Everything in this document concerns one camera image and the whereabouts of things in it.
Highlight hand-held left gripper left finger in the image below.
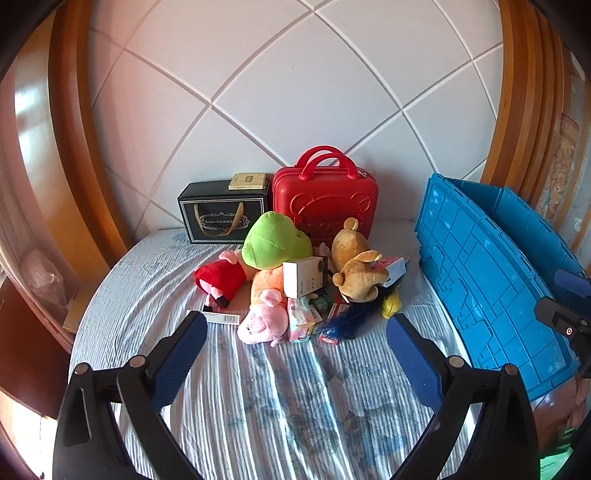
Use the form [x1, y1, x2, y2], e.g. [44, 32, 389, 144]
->
[52, 310, 209, 480]

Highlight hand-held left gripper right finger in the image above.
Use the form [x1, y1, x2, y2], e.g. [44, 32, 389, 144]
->
[386, 313, 541, 480]

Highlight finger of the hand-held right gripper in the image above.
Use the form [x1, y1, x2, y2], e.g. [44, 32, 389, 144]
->
[534, 298, 591, 354]
[554, 269, 591, 298]

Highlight blue plastic crate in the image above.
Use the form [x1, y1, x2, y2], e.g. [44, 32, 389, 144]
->
[414, 173, 591, 400]

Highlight white printed medicine box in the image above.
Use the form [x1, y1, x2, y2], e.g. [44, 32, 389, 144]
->
[187, 310, 242, 325]

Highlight yellow toy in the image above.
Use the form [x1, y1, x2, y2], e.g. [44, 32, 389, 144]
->
[381, 288, 402, 319]

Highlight dark blue bristle brush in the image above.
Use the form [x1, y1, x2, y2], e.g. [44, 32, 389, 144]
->
[318, 300, 384, 340]

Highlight pink pig plush toy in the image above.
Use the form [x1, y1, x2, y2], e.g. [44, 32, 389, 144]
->
[238, 288, 291, 347]

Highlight red dress pig plush toy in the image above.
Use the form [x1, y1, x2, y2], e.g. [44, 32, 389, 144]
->
[194, 251, 247, 310]

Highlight pink and white power bank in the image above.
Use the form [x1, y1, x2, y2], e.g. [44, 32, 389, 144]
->
[372, 256, 409, 287]

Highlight brown cardboard piece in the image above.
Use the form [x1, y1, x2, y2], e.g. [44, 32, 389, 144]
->
[62, 284, 100, 333]

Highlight brown bear plush toy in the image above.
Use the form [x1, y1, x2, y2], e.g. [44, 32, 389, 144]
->
[331, 218, 391, 303]

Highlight colourful tissue packet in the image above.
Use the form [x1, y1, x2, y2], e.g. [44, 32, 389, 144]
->
[287, 296, 324, 324]

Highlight white cardboard box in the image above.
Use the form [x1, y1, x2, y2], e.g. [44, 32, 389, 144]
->
[283, 257, 324, 298]

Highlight green bag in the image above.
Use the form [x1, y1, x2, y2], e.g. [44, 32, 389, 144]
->
[538, 452, 578, 480]

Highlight green and orange plush toy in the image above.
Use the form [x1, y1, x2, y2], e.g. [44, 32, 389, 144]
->
[242, 211, 314, 315]

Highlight dark wooden nightstand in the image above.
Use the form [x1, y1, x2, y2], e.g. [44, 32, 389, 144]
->
[0, 281, 70, 407]

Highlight clear plastic bag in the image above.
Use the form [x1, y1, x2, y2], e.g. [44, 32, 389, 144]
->
[21, 249, 65, 319]

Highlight red hard-shell suitcase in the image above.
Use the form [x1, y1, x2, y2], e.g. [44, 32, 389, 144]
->
[271, 146, 380, 245]

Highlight small gold box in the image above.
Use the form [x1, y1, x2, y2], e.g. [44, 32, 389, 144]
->
[228, 173, 269, 191]

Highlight white padded wooden headboard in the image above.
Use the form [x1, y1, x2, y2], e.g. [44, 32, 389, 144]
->
[48, 0, 573, 259]

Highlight black gift box gold handles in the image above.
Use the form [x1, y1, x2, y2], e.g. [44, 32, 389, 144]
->
[178, 181, 271, 244]

